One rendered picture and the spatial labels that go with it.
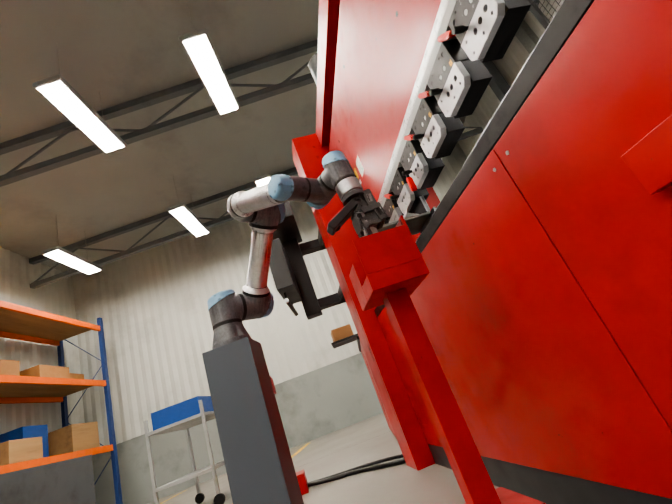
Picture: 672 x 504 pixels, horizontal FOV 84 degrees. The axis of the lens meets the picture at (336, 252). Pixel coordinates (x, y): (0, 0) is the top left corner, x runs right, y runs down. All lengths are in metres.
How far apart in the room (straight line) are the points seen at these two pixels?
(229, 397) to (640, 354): 1.17
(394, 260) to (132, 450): 9.28
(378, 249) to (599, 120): 0.54
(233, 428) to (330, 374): 7.19
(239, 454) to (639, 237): 1.25
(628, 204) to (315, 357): 8.15
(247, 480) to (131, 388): 8.67
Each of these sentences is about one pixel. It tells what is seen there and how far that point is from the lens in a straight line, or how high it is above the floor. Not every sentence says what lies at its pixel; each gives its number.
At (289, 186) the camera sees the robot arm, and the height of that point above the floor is 1.04.
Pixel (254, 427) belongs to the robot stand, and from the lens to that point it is 1.43.
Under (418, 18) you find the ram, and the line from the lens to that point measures 1.39.
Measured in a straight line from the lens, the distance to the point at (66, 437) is 8.92.
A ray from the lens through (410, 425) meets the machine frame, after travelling 2.28.
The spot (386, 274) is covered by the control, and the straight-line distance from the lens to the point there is 0.96.
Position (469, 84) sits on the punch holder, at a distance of 1.20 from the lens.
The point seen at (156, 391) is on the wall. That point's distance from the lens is 9.73.
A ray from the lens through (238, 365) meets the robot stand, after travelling 1.45.
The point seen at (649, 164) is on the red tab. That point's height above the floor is 0.59.
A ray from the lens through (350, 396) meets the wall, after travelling 8.54.
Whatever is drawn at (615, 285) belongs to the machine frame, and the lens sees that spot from 0.80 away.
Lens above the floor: 0.44
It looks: 21 degrees up
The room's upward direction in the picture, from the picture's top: 21 degrees counter-clockwise
